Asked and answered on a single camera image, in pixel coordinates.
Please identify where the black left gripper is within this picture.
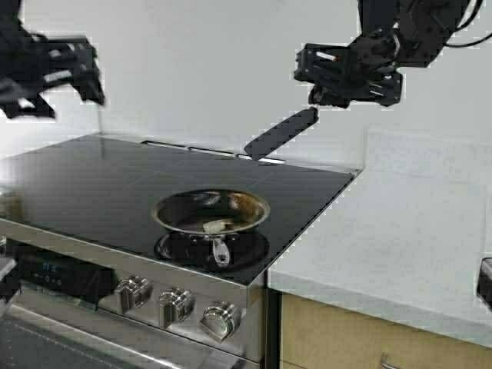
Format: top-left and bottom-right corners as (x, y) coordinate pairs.
(1, 1), (105, 119)

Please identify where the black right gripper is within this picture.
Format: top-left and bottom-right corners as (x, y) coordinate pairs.
(294, 32), (403, 108)

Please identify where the black spatula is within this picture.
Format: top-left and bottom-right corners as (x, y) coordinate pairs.
(244, 107), (319, 161)

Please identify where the raw shrimp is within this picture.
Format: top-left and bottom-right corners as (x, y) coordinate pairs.
(202, 219), (234, 234)

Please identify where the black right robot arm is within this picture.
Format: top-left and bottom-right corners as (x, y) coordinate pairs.
(294, 1), (484, 110)

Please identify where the stainless steel stove range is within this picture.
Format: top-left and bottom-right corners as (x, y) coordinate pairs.
(1, 135), (357, 368)

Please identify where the black object at right edge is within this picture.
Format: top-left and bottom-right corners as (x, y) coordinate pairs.
(477, 258), (492, 309)

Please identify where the left steel stove knob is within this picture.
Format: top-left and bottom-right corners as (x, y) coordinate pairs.
(115, 275), (152, 314)

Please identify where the steel stove knob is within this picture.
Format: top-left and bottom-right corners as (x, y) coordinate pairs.
(158, 288), (195, 329)
(198, 301), (241, 343)
(115, 275), (152, 314)

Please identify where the wooden cabinet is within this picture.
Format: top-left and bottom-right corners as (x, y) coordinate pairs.
(281, 294), (491, 368)

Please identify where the middle steel stove knob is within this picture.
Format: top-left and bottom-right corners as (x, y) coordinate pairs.
(158, 288), (195, 329)

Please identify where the right steel stove knob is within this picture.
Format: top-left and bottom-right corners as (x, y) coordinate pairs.
(198, 301), (241, 343)

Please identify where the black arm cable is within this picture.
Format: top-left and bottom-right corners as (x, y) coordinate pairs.
(445, 0), (492, 49)

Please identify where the steel drawer handle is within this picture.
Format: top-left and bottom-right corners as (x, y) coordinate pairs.
(380, 351), (403, 369)

